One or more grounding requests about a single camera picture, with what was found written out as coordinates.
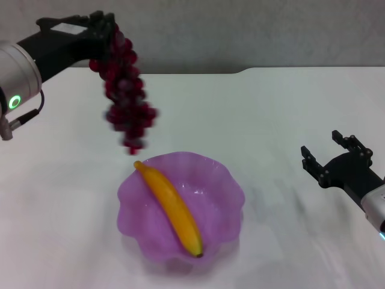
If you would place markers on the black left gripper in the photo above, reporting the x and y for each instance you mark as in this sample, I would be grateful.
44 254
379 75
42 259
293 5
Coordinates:
60 48

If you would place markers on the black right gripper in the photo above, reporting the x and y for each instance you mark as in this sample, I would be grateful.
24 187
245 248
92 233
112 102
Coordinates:
346 174

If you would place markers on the dark red grape bunch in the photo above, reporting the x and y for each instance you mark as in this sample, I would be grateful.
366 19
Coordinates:
126 90

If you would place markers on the yellow banana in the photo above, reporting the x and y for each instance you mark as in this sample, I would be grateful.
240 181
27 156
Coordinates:
174 204

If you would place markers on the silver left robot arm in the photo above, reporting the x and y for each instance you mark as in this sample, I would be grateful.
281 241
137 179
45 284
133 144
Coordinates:
15 78

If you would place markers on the purple wavy plastic bowl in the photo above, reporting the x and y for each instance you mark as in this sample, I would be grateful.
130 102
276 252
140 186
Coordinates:
216 204

